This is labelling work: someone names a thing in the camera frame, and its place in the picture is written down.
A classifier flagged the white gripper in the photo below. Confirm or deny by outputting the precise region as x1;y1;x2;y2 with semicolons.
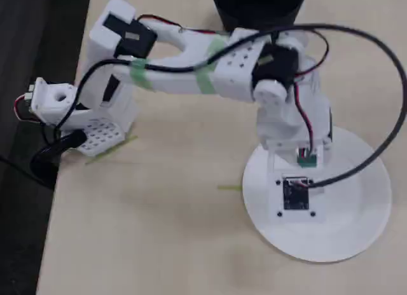
256;72;334;169

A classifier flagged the black round bin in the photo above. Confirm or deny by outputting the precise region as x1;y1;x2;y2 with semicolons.
211;0;308;34

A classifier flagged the white round plate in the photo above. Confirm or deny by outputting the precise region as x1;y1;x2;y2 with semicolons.
242;125;392;263

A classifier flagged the green tape wrap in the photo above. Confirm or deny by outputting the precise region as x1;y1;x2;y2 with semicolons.
195;71;217;95
205;35;230;55
128;58;154;90

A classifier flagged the black table clamp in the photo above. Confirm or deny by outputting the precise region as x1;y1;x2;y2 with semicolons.
31;130;88;188

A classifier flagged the white controller board holder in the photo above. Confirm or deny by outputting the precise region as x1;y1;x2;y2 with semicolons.
27;77;79;127

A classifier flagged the red black servo wire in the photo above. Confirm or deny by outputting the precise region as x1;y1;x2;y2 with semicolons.
293;33;330;151
139;15;225;34

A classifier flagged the white perforated base plate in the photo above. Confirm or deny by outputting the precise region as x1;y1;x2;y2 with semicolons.
77;116;124;156

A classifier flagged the red white wire bundle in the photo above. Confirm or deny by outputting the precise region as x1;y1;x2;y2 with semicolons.
13;94;34;123

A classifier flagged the thin black cable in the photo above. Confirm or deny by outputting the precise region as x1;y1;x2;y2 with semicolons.
0;154;39;184

